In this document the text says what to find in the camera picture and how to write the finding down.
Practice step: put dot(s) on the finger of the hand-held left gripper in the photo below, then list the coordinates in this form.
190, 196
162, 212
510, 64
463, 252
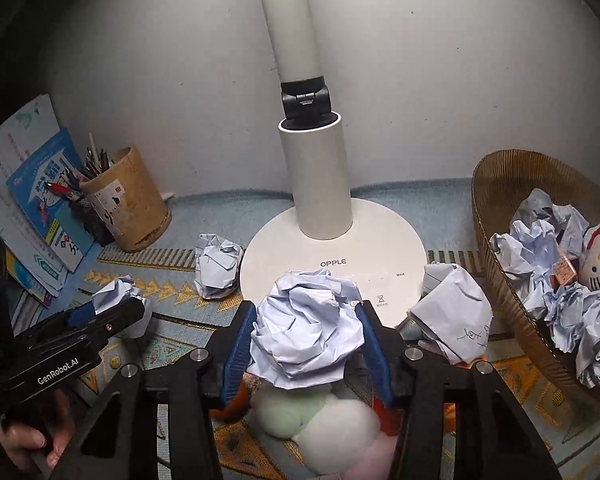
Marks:
122, 315
80, 313

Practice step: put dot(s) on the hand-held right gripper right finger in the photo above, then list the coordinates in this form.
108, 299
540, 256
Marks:
375, 350

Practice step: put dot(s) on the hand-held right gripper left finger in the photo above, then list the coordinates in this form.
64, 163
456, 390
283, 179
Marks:
237, 355

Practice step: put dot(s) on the woven brown basket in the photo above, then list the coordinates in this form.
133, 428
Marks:
500, 195

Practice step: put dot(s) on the person's left hand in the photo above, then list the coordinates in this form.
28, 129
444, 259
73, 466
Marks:
25, 440

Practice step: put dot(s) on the orange tangerine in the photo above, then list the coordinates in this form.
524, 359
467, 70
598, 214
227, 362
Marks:
230, 402

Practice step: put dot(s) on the patterned blue orange mat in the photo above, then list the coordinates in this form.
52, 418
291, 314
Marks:
180, 285

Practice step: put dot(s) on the pink white green plush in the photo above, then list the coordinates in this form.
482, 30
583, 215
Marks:
320, 425

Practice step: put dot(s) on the black mesh pen holder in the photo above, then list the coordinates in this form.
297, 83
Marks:
92, 220

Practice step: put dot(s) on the tan cardboard pen holder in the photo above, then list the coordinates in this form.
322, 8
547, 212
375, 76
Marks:
130, 200

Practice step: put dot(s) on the blue cartoon workbook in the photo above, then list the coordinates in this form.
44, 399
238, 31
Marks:
45, 200

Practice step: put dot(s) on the bunch of red pens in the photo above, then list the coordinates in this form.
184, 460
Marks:
62, 191

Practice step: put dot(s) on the bunch of dark pens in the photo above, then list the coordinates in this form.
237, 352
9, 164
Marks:
97, 157

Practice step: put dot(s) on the stack of books and papers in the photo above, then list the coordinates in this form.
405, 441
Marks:
15, 160

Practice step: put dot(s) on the white desk lamp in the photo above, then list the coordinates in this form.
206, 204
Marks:
310, 170

